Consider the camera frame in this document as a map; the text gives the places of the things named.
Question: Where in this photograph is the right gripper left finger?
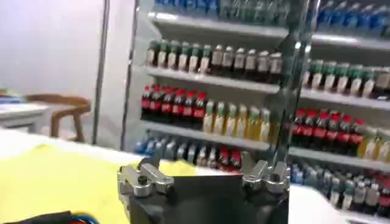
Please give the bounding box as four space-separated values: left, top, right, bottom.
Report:
117 155 175 198

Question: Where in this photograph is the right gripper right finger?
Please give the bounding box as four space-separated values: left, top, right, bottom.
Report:
240 151 291 194

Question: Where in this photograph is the yellow shirt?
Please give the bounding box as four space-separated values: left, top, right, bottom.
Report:
0 144 197 224

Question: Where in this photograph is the glass-door shelf of drink bottles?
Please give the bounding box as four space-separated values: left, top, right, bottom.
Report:
121 0 390 220

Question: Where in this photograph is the wooden chair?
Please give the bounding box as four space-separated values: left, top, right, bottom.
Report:
26 93 92 142

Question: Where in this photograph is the vertical metal pole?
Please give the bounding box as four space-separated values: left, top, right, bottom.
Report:
91 0 111 144

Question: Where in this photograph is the white side table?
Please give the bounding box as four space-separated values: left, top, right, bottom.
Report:
0 102 50 135

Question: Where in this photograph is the blue cloth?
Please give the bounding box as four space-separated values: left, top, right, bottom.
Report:
0 94 26 105

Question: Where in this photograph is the dark cable bundle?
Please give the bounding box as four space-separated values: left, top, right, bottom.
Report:
2 210 101 224

